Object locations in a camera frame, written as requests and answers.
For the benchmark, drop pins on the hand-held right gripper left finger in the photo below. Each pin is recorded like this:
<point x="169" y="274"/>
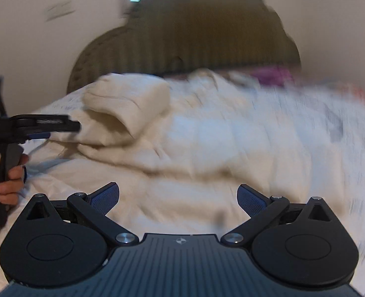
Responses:
<point x="106" y="198"/>

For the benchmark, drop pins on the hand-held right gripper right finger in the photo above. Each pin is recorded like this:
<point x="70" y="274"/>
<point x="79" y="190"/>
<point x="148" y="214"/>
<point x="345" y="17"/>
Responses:
<point x="250" y="198"/>

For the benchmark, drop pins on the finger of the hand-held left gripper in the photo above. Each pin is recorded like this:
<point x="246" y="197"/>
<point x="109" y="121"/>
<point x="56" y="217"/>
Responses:
<point x="40" y="135"/>
<point x="51" y="122"/>

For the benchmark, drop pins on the cream knit sweater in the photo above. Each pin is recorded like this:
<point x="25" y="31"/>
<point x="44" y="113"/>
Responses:
<point x="139" y="136"/>

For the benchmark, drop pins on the person's left hand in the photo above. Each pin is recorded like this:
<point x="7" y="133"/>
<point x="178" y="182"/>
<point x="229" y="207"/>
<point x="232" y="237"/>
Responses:
<point x="10" y="185"/>

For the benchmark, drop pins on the white printed bed sheet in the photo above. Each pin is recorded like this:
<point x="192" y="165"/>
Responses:
<point x="294" y="120"/>

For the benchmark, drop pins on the purple cloth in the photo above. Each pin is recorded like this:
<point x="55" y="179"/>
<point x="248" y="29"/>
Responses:
<point x="272" y="75"/>

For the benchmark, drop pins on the red floral pillow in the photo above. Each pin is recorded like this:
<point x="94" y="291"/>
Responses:
<point x="352" y="94"/>

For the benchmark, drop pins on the brown cloud-shaped headboard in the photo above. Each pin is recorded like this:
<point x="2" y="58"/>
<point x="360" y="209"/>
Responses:
<point x="185" y="37"/>

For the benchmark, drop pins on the wall switch plate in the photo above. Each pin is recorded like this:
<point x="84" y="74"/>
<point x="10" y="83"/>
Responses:
<point x="59" y="10"/>

